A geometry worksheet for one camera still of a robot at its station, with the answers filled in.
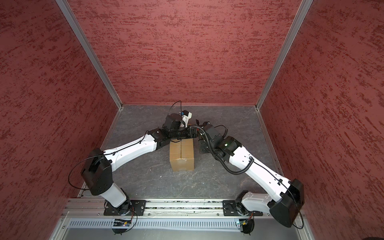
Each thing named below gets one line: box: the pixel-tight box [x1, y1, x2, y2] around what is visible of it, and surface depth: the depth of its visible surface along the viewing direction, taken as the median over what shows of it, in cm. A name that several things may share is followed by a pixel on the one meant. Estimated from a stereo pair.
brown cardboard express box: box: [169, 138, 195, 172], surface depth 79 cm
